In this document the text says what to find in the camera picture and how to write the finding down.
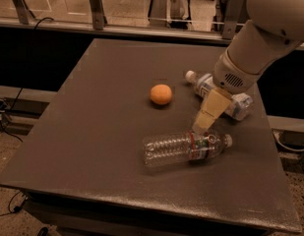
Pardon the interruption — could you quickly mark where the white cable on right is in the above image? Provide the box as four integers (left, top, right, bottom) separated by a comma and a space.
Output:
273, 131, 304, 153

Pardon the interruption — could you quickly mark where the blue label plastic water bottle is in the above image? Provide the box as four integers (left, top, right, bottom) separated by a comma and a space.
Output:
185, 71, 254, 121

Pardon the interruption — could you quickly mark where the black floor cable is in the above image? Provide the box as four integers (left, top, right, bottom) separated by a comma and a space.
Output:
0, 190, 29, 218

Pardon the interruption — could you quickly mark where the middle metal railing bracket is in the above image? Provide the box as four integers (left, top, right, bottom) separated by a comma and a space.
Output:
90, 0, 106, 30

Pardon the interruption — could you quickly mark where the metal railing bracket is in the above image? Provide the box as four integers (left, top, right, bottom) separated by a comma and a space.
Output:
90, 0, 106, 30
12, 0, 34, 25
222, 0, 245, 40

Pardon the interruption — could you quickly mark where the right metal railing bracket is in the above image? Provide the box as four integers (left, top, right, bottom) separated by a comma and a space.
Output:
222, 0, 245, 40

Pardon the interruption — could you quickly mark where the metal window rail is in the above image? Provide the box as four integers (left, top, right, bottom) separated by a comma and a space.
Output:
0, 16, 304, 52

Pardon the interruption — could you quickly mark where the orange fruit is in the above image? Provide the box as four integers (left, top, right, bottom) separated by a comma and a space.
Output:
150, 85, 172, 105

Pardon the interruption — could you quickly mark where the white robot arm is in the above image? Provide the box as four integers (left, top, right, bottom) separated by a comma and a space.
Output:
192, 0, 304, 134

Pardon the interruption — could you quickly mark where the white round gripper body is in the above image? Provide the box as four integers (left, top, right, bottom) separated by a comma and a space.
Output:
213, 50, 262, 94

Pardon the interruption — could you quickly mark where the black cable on left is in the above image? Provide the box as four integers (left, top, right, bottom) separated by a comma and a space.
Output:
0, 16, 55, 144

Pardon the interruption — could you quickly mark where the clear red label plastic bottle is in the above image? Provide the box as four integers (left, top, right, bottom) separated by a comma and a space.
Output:
143, 131, 233, 166

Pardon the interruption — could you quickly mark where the left metal railing bracket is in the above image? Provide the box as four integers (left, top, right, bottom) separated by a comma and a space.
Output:
12, 0, 34, 25

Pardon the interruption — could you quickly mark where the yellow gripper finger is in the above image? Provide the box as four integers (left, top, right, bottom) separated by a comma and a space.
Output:
192, 88, 231, 135

